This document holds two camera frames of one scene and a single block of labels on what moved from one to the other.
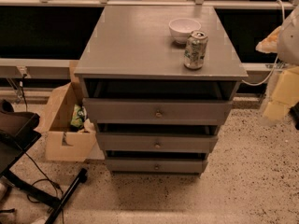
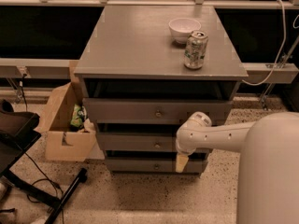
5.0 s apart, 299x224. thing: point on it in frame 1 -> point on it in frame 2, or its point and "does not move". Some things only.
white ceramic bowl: x=182 y=27 does not move
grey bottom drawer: x=154 y=165 does not move
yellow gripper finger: x=286 y=93 -> x=181 y=159
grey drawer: x=156 y=142 does not move
